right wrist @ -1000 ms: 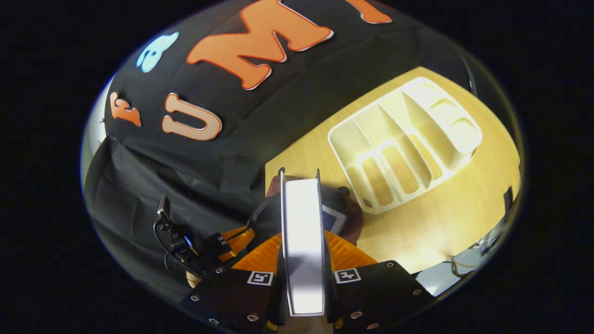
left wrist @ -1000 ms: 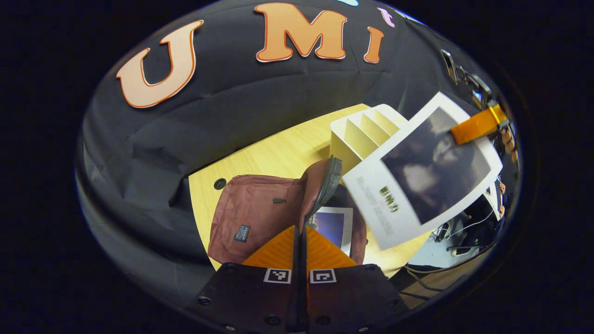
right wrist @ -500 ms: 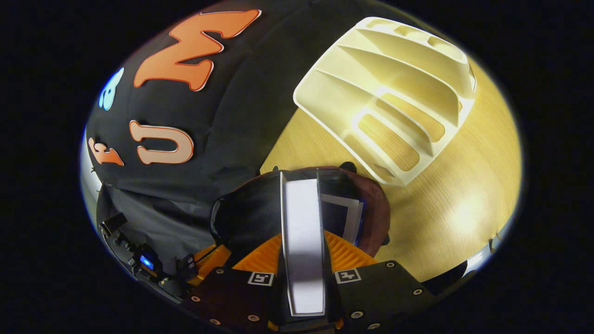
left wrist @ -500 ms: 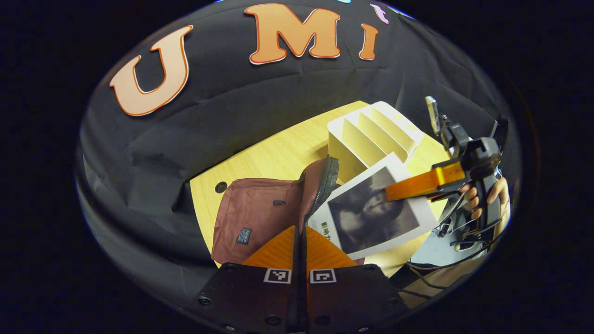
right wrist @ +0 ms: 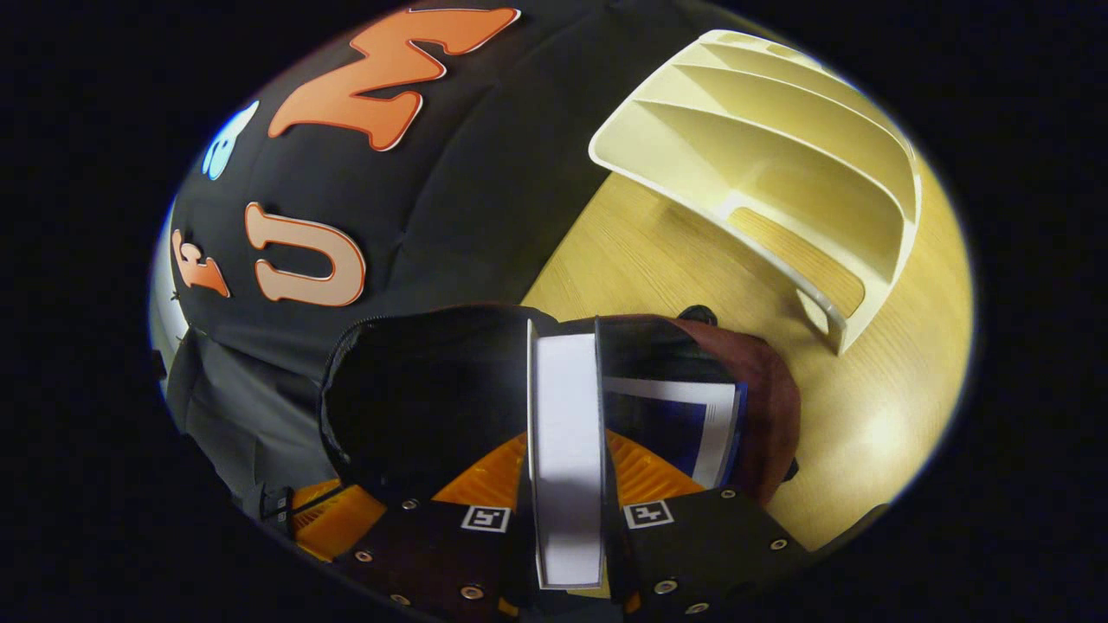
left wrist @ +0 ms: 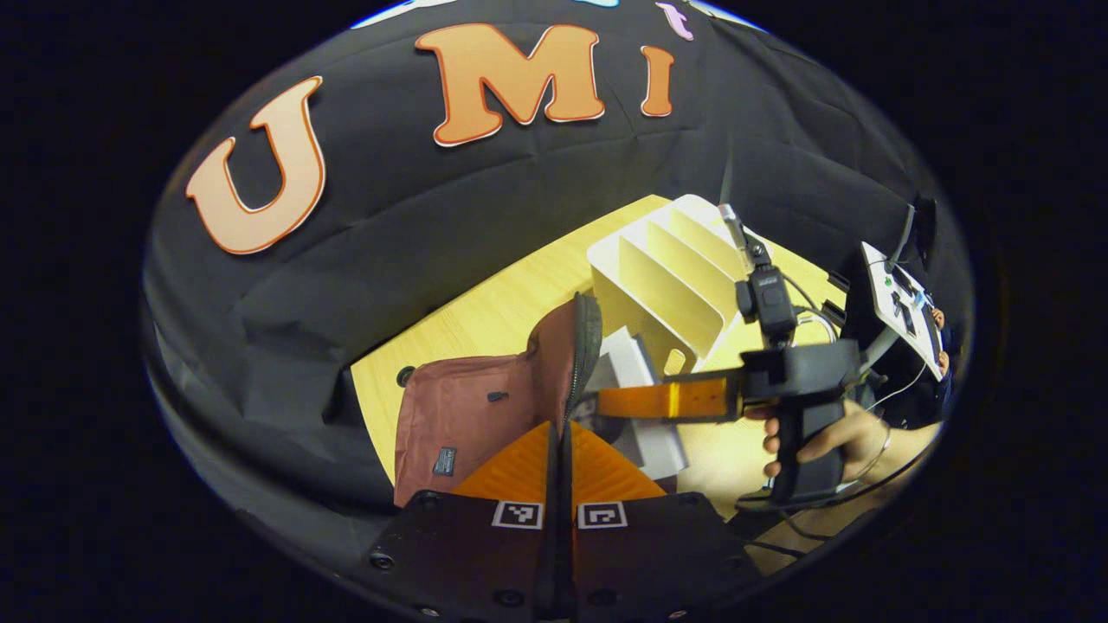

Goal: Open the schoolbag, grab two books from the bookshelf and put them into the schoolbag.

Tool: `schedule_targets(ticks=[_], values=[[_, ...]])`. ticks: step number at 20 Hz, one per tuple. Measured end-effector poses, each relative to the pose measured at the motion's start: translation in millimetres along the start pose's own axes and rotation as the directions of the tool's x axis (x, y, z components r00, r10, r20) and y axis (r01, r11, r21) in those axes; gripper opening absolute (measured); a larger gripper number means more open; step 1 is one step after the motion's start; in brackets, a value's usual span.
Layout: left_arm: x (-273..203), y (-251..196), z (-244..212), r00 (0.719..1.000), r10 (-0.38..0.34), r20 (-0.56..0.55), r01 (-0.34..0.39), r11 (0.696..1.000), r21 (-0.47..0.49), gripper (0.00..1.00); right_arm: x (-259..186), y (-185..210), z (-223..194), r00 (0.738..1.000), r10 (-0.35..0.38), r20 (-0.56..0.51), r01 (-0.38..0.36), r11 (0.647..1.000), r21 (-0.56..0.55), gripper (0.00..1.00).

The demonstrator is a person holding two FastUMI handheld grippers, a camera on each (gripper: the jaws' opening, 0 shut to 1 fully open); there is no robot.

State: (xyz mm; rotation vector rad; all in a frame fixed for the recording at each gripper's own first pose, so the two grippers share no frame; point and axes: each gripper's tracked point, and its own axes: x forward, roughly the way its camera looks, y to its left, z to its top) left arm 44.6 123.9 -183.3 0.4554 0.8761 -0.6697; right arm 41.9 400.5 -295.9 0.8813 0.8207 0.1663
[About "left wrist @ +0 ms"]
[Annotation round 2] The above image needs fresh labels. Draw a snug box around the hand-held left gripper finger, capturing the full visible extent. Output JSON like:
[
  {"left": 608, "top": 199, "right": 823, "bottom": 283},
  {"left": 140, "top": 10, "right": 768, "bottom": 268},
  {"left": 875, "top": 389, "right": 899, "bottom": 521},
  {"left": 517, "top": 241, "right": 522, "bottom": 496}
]
[
  {"left": 561, "top": 421, "right": 763, "bottom": 620},
  {"left": 368, "top": 421, "right": 562, "bottom": 620}
]

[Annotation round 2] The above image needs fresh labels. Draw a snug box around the white book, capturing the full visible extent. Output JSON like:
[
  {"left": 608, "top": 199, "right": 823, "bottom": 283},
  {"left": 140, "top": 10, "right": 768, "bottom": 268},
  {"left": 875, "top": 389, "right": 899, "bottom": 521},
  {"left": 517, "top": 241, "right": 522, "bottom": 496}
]
[{"left": 589, "top": 327, "right": 691, "bottom": 481}]

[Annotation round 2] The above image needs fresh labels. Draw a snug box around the white plastic bookshelf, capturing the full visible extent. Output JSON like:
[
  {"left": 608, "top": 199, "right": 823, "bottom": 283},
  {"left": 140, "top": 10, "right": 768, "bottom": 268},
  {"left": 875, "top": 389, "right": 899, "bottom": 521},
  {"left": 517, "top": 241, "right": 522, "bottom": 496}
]
[{"left": 587, "top": 194, "right": 763, "bottom": 377}]

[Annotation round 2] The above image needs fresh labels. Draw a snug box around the maroon schoolbag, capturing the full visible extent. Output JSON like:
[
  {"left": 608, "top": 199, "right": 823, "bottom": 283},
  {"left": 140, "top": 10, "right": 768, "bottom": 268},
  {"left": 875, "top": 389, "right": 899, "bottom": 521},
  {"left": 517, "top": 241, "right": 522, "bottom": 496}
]
[{"left": 394, "top": 292, "right": 604, "bottom": 509}]

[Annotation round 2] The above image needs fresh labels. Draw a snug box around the white electronic device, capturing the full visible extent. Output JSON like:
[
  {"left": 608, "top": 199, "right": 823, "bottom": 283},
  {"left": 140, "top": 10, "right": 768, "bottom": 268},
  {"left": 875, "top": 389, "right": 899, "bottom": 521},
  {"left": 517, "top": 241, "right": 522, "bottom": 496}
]
[{"left": 861, "top": 242, "right": 946, "bottom": 382}]

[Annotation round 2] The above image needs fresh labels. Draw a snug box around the black cable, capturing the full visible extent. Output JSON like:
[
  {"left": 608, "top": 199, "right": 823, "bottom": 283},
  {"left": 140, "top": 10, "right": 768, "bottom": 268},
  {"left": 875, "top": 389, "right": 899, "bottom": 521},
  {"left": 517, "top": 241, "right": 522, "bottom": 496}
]
[{"left": 736, "top": 485, "right": 877, "bottom": 560}]

